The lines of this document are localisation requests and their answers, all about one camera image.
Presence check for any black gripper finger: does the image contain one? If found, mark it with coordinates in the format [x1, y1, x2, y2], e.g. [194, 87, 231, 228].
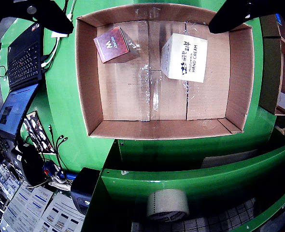
[208, 0, 285, 34]
[0, 0, 75, 35]

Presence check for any cow print hand cream box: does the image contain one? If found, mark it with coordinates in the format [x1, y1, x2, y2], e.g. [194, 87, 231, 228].
[160, 33, 208, 84]

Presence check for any brown box with W print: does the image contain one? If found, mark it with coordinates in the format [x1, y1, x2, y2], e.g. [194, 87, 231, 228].
[93, 26, 141, 64]

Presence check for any shallow cardboard tray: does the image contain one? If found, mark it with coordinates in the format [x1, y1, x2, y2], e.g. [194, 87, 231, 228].
[74, 2, 256, 141]

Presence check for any white adapter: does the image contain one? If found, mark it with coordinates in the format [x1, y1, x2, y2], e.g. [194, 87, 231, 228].
[51, 31, 69, 39]

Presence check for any black laptop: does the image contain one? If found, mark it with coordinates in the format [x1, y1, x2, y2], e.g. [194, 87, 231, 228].
[0, 20, 45, 141]

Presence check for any black printed card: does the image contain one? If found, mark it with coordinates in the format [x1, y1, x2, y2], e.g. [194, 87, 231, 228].
[23, 110, 56, 154]

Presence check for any black bag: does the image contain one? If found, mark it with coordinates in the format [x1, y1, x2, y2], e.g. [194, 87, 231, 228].
[20, 144, 48, 187]

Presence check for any green metal cabinet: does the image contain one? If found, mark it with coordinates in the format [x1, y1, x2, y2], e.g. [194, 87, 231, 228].
[83, 125, 285, 232]

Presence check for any black desk device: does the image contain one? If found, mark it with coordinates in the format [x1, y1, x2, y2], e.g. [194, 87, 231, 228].
[71, 167, 101, 215]

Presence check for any printed paper sheet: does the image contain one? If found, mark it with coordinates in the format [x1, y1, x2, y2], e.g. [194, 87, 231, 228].
[1, 181, 54, 232]
[33, 192, 86, 232]

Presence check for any beige tape roll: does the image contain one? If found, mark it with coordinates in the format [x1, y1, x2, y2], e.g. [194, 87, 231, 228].
[146, 188, 190, 221]

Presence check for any white cable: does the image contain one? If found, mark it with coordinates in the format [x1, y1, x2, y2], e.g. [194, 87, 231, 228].
[40, 36, 61, 71]

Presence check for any black cable with plug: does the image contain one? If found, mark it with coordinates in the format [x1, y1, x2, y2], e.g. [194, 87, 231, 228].
[55, 134, 70, 170]

